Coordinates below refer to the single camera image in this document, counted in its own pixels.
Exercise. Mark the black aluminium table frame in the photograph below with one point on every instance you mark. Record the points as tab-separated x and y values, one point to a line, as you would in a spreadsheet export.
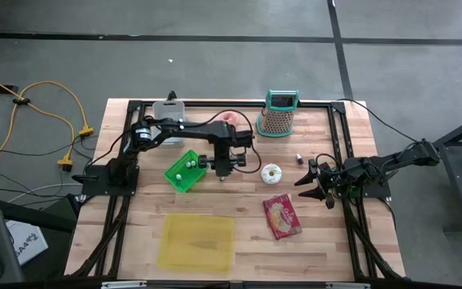
295	103

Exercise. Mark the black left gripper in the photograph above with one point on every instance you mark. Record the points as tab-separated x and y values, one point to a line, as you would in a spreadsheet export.
223	160

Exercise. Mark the white sprinkled donut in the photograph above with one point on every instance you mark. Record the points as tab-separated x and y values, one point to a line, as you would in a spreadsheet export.
264	172

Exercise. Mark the pink sprinkled donut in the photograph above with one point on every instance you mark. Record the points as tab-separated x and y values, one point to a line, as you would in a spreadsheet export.
231	116

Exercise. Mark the teal metal box grater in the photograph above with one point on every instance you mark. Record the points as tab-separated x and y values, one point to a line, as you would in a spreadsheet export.
275	120

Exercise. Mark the green plastic tray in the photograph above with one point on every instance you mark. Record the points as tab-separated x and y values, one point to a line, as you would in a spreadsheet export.
187	178

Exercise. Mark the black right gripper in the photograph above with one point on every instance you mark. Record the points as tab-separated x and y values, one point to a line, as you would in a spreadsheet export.
333	176

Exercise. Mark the white printed box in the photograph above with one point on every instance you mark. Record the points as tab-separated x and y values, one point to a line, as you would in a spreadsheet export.
26	241

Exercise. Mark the small black bracket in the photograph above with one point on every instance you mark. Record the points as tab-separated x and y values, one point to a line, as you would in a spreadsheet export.
171	96

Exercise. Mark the clear grey plastic bin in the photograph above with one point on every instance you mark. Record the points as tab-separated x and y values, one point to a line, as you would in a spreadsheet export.
168	110

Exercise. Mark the yellow plastic tray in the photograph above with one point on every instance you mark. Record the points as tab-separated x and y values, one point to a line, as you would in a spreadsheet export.
195	243

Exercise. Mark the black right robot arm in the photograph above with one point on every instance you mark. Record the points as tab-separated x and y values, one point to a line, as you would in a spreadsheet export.
395	160

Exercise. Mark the red popcorn packet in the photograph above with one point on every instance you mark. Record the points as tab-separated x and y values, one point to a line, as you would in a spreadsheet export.
281	218

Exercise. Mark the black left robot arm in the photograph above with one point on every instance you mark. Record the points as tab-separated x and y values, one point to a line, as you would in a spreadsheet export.
199	130

